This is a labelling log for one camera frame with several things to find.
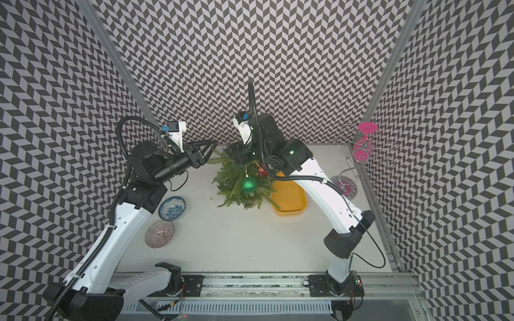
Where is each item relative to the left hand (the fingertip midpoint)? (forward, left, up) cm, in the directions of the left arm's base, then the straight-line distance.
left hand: (214, 144), depth 63 cm
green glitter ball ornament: (-9, -11, -9) cm, 17 cm away
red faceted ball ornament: (-3, -15, -11) cm, 19 cm away
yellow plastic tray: (+4, -28, -42) cm, 51 cm away
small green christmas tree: (-3, -3, -13) cm, 13 cm away
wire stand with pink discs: (+7, -53, -11) cm, 54 cm away
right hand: (0, -7, -4) cm, 8 cm away
